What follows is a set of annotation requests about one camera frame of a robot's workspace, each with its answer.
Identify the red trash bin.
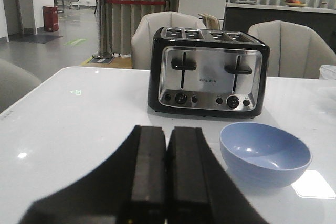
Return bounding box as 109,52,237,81
43,6,59,32

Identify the grey chair at left edge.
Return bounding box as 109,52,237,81
0,59,41,112

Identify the blue bowl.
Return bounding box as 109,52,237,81
219,122,312,188

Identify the beige chair right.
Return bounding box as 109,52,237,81
248,20,335,79

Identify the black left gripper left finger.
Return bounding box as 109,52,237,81
24,126,166,223

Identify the clear plastic container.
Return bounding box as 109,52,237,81
319,65,336,80

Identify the beige plastic chair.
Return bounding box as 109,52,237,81
198,14,221,30

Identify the metal cart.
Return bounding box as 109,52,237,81
54,0,80,13

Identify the fruit plate on counter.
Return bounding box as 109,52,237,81
284,0,306,7

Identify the red barrier belt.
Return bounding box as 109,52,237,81
105,0,166,5

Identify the beige chair left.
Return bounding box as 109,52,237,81
131,11,207,70

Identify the black and chrome toaster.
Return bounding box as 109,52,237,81
148,27,270,118

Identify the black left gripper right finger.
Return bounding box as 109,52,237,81
167,127,266,223

